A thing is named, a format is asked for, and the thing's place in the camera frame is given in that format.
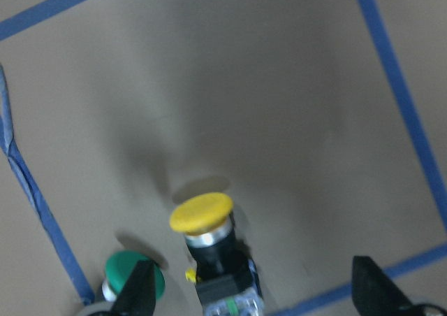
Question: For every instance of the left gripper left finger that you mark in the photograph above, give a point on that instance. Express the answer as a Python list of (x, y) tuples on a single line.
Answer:
[(138, 294)]

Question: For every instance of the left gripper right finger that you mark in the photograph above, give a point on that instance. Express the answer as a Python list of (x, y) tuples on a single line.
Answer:
[(374, 293)]

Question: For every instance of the green push button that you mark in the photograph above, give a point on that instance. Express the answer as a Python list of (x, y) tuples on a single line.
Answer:
[(118, 269)]

